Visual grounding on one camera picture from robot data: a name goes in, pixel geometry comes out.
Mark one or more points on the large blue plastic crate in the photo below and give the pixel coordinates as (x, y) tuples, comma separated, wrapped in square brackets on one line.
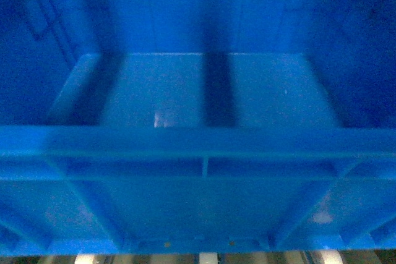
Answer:
[(191, 152)]

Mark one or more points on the blue crate far left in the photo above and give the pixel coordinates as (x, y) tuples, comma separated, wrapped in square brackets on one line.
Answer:
[(54, 61)]

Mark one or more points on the stainless steel roller shelf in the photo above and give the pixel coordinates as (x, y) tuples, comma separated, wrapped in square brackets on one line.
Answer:
[(320, 256)]

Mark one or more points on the blue crate on shelf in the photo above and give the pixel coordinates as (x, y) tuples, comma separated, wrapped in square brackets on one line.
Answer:
[(350, 44)]

